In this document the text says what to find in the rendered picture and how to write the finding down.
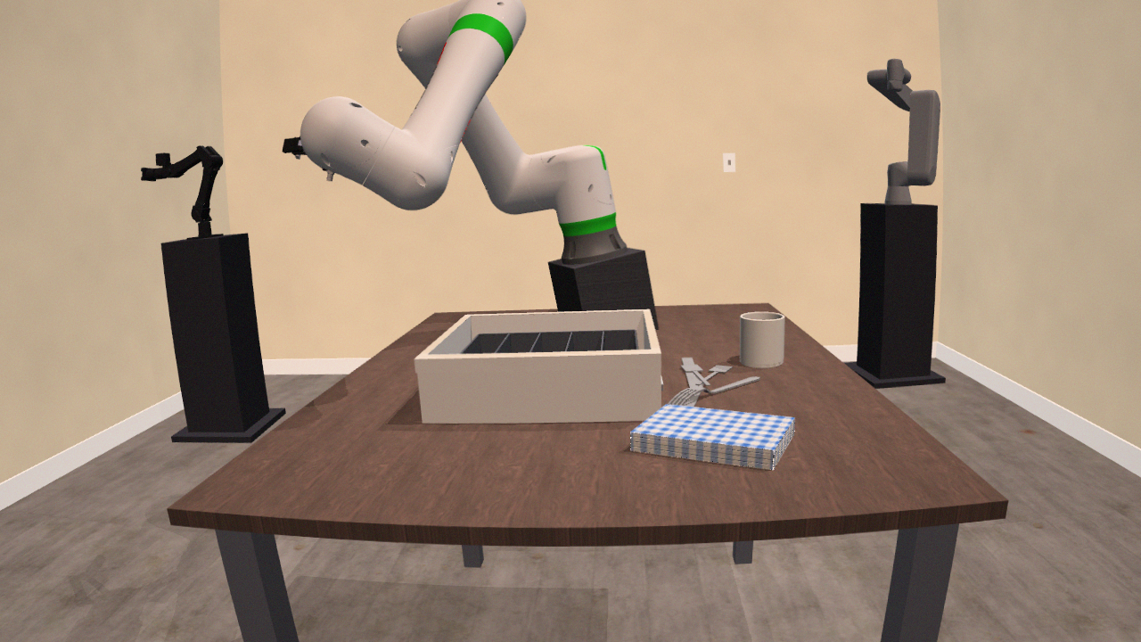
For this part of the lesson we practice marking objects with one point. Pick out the white fork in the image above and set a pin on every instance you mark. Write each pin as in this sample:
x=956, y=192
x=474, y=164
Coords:
x=686, y=394

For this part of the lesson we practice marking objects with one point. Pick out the blue and white checkered towel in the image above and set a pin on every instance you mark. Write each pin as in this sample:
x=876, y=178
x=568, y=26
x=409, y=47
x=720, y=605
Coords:
x=713, y=435

